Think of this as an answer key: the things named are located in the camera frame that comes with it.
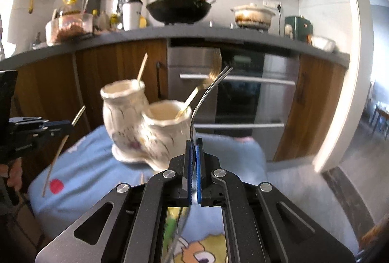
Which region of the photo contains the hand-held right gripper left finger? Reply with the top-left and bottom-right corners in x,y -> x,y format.
35,140 -> 194,263

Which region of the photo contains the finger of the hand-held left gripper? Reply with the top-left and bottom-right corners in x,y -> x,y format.
14,126 -> 75,155
9,116 -> 75,130

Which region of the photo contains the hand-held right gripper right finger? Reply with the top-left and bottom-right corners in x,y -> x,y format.
196,138 -> 355,263

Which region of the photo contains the silver metal fork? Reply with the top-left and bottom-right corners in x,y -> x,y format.
164,65 -> 234,263

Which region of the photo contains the white ceramic double utensil holder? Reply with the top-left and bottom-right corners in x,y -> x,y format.
100,79 -> 195,171

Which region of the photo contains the person's left hand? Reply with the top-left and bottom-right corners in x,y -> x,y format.
0,157 -> 24,191

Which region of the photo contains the blue printed blanket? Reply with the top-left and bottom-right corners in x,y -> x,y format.
29,126 -> 269,263

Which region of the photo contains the gold metal fork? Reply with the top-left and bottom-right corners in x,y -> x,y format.
176,76 -> 220,118

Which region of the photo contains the small clear food container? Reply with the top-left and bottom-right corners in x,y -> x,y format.
45,20 -> 66,47

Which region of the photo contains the stainless steel built-in oven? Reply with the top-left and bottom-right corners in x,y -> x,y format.
167,45 -> 300,136

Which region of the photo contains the wooden base cabinet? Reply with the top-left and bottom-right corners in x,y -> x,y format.
273,53 -> 347,162
12,39 -> 169,172

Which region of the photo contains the large clear food container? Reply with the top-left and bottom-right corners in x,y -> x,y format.
58,12 -> 94,39

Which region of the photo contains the oil bottle yellow cap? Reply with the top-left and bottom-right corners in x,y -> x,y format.
58,0 -> 81,16

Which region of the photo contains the clear plastic bottle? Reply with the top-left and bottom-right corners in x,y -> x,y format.
99,11 -> 110,32

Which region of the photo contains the yellow seasoning bottle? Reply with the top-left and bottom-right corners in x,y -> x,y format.
109,12 -> 123,32

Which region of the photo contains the white tumbler black lid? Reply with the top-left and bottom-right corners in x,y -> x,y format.
122,0 -> 143,31

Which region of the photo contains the gas stove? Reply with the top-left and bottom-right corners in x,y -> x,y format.
164,20 -> 272,35

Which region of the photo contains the white ceramic casserole pot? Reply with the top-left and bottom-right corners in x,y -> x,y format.
230,2 -> 276,30

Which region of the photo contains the dark green kitchen appliance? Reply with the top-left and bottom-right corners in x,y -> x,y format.
284,15 -> 314,41

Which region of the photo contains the wooden chair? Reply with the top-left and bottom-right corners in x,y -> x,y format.
369,81 -> 389,141

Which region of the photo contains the black cabinet handle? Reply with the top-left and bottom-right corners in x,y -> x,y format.
155,61 -> 162,98

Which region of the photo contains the black wok wooden handle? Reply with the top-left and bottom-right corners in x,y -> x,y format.
146,0 -> 234,24

